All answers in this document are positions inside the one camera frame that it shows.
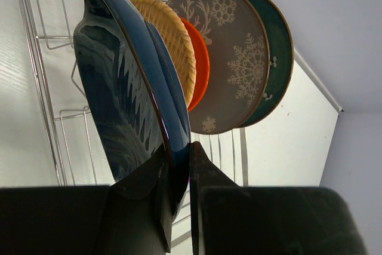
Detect grey deer plate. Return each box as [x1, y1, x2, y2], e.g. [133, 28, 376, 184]
[167, 0, 270, 134]

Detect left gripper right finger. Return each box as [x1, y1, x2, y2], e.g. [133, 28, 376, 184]
[189, 142, 367, 255]

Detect orange plate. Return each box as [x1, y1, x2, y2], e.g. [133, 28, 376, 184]
[180, 17, 210, 112]

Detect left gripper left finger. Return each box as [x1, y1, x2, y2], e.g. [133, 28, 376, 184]
[1, 148, 172, 254]

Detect teal glazed plate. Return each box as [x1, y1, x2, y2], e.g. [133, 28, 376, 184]
[241, 0, 294, 127]

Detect wire dish rack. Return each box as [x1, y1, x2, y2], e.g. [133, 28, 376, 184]
[11, 0, 250, 250]

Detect dark blue leaf dish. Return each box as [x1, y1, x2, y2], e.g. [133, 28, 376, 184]
[73, 0, 191, 210]

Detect woven bamboo plate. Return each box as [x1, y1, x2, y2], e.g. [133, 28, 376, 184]
[129, 0, 196, 106]

